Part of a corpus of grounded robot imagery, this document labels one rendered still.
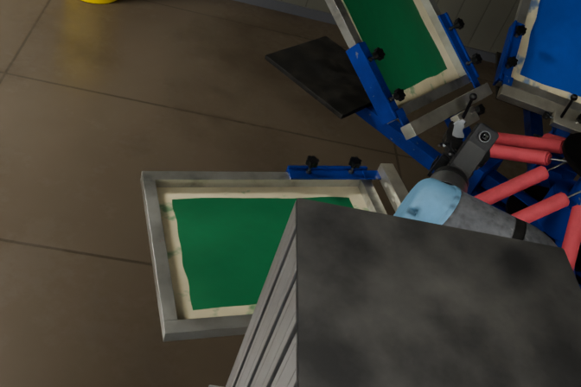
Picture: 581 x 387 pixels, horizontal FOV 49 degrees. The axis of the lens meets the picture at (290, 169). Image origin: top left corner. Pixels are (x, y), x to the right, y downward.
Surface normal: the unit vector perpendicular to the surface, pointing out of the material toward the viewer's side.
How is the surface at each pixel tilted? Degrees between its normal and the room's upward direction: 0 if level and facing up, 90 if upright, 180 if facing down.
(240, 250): 0
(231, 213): 0
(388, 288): 0
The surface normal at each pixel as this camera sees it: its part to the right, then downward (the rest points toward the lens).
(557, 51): 0.09, -0.29
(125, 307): 0.25, -0.73
